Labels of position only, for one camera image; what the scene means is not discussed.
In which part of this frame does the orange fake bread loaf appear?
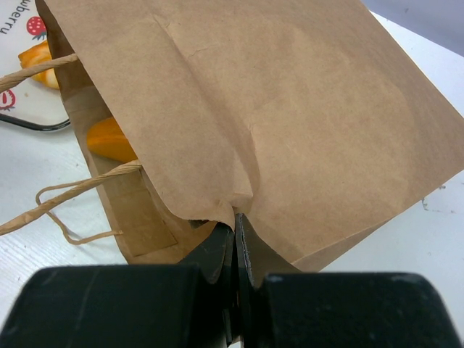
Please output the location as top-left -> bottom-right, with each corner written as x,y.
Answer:
86,117 -> 138,163

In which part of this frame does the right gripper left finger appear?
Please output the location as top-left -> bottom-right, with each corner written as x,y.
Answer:
1,223 -> 234,347

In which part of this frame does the brown paper bag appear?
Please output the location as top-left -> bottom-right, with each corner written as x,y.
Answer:
36,1 -> 463,270

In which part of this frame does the braided fake bread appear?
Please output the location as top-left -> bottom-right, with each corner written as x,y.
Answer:
18,40 -> 59,90

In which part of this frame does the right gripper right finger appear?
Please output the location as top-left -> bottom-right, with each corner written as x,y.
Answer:
235,214 -> 462,347

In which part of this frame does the strawberry pattern tray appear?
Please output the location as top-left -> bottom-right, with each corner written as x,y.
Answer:
1,0 -> 70,132

